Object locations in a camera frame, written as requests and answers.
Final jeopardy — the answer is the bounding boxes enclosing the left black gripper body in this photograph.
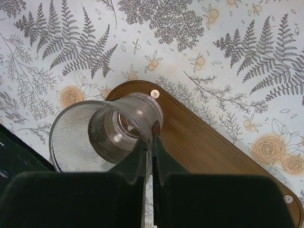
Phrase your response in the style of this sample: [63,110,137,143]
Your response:
[0,125,55,176]

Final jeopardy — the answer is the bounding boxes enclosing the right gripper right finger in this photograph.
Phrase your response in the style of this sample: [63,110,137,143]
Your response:
[152,134,295,228]

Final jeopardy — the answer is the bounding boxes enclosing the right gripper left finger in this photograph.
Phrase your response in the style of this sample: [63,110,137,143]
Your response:
[0,139,148,228]

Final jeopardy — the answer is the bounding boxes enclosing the clear glass cup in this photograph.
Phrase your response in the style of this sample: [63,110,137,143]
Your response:
[49,93,163,173]

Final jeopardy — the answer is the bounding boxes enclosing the brown oval wooden tray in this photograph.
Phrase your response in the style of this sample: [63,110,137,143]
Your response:
[106,80,304,228]

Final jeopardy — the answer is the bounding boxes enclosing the floral patterned table mat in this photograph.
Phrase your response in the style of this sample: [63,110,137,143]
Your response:
[0,0,304,228]

